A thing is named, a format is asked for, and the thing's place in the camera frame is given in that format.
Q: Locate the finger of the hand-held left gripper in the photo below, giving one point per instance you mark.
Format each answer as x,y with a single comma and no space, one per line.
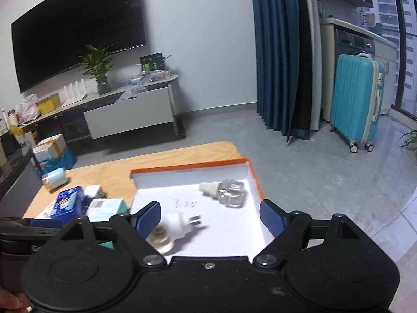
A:
45,223

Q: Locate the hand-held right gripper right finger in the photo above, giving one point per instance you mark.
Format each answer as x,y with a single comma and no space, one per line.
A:
272,218

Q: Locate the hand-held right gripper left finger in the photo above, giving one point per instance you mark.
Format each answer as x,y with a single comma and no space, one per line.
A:
149,220

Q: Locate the white plug-in repellent heater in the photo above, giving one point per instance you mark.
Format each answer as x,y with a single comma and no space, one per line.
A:
177,226

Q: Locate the light blue cylindrical bottle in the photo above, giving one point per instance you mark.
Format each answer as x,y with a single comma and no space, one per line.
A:
56,179

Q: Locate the orange and white cardboard box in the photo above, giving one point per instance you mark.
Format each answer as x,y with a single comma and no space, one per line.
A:
228,231

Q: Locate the person's left hand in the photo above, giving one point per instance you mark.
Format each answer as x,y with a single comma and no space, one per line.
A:
9,301

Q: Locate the blue printed box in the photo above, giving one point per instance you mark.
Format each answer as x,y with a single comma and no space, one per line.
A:
66,202

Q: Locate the teal and white box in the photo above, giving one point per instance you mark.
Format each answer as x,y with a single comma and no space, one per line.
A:
106,209

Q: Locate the clear glass refill bottle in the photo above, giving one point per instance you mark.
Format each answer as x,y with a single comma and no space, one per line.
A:
228,193

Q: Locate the black side cabinet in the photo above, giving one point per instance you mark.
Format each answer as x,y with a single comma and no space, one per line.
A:
16,179

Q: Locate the blue plastic bag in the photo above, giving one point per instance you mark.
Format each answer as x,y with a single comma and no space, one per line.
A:
60,163

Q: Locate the white taped cardboard box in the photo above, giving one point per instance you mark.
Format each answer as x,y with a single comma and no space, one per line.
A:
50,145

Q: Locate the white and black television cabinet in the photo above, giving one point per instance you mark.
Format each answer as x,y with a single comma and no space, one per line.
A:
130,114

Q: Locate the white plastic bag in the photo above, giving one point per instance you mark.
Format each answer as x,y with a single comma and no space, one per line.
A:
29,107

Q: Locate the yellow box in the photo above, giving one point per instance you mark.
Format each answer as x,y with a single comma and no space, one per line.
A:
49,103

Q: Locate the white router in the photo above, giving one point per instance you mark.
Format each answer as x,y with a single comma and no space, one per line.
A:
74,91

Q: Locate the pile of small packets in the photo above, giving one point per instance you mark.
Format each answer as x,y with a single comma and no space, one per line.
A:
143,83

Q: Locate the teal suitcase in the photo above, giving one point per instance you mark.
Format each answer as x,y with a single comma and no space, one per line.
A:
355,101

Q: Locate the black and green box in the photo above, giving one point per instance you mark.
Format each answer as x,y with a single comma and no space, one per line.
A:
153,63

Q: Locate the leafy floor plant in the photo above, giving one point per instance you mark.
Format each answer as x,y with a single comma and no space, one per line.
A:
409,135

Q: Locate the blue curtain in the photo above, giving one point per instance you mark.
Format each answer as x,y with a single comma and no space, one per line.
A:
280,55

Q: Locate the potted green plant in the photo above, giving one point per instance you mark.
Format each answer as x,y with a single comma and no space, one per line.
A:
97,63

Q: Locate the white kitchen counter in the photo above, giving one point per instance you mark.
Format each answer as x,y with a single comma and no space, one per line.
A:
384,71

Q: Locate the grey washing machine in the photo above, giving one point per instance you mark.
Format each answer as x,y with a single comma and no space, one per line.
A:
353,40

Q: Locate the black wall television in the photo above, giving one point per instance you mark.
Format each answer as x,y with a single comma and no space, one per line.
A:
75,26

